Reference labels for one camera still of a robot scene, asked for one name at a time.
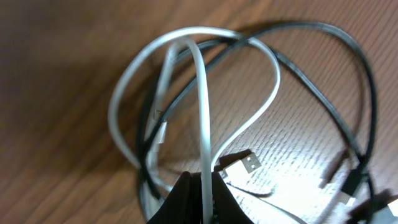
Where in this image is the white USB cable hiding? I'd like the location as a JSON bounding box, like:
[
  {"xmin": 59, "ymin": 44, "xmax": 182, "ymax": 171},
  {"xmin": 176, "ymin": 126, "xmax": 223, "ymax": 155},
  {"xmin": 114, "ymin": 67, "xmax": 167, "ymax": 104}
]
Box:
[{"xmin": 107, "ymin": 26, "xmax": 282, "ymax": 224}]

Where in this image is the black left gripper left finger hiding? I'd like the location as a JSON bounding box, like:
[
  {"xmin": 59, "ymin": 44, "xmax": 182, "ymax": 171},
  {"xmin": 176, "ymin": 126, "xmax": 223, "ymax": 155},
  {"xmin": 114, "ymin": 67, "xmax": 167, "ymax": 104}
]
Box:
[{"xmin": 147, "ymin": 172, "xmax": 203, "ymax": 224}]

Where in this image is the thick black USB cable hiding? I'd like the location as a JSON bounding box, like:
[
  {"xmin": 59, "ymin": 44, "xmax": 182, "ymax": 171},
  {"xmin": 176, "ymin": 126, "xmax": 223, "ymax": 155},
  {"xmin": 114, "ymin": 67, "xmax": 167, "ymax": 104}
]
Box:
[{"xmin": 135, "ymin": 21, "xmax": 398, "ymax": 224}]

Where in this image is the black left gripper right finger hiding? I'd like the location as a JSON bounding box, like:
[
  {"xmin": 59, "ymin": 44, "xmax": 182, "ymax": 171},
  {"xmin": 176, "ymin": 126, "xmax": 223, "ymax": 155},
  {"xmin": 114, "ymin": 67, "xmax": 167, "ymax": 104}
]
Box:
[{"xmin": 212, "ymin": 172, "xmax": 253, "ymax": 224}]

